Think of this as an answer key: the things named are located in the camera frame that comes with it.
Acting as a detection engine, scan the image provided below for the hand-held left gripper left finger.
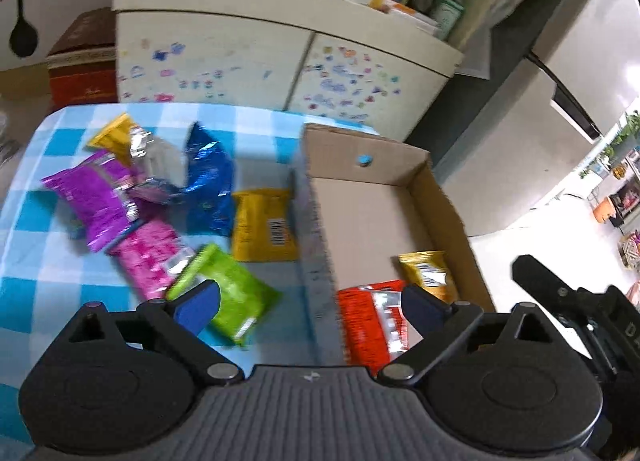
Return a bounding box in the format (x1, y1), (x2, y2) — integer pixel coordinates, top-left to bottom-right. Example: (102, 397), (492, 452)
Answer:
(67, 278), (246, 387)

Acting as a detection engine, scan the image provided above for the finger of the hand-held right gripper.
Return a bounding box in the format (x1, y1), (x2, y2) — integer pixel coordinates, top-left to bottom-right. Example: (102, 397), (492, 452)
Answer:
(511, 255), (601, 357)

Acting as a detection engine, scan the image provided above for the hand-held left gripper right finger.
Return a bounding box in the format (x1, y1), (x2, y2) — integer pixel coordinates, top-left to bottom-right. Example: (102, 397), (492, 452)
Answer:
(377, 283), (556, 387)

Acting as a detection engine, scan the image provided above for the red snack packet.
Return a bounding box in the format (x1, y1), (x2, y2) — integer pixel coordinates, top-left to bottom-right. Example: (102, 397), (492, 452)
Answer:
(336, 280), (426, 377)

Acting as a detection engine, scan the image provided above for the cardboard box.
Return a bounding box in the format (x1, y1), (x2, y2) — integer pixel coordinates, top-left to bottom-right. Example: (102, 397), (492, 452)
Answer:
(295, 122), (496, 367)

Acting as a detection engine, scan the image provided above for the blue snack packet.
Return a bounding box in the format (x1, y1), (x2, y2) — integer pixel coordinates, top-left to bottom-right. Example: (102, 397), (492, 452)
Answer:
(182, 121), (236, 237)

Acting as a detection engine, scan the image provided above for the purple snack packet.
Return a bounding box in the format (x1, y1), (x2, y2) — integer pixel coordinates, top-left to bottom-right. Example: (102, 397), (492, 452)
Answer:
(41, 150), (138, 253)

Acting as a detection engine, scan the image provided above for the silver foil snack packet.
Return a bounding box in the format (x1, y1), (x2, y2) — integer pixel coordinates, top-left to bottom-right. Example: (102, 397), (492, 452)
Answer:
(127, 126), (188, 202)

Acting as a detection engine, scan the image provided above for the green snack packet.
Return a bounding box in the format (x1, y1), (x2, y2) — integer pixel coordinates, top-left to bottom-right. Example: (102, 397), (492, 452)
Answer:
(165, 242), (283, 348)

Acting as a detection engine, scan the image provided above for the gold snack packet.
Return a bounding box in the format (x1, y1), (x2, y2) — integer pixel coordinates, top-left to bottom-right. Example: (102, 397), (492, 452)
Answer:
(398, 250), (458, 303)

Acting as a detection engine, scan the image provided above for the pink snack packet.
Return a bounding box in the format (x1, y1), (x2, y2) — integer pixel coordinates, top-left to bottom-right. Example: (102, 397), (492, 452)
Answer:
(107, 218), (196, 302)

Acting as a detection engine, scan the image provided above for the yellow barcode snack packet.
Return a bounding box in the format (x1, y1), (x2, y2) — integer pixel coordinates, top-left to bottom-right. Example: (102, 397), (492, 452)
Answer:
(231, 188), (300, 263)

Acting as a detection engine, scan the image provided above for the orange flower pot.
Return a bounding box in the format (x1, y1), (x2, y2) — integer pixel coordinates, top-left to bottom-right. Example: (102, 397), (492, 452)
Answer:
(592, 196), (617, 223)

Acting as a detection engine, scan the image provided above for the green plant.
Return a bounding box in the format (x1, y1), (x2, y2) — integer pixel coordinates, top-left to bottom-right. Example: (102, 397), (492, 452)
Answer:
(580, 111), (640, 179)

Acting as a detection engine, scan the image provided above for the blue checked tablecloth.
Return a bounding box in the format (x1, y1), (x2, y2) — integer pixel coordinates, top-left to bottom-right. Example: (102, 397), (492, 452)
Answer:
(0, 102), (381, 442)

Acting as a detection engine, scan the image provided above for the small yellow snack packet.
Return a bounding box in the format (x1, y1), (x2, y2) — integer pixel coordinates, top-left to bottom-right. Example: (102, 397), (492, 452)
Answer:
(87, 112), (138, 167)

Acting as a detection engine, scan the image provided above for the cream cabinet with stickers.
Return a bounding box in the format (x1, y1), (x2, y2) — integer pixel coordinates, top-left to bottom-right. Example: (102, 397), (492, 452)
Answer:
(112, 0), (463, 142)

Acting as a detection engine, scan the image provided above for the dark red carton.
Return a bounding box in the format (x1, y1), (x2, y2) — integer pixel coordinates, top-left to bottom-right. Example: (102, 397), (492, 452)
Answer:
(46, 8), (119, 112)

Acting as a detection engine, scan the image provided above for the white door black handle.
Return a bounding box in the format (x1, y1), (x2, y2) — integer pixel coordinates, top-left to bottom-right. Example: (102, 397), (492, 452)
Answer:
(520, 0), (640, 142)

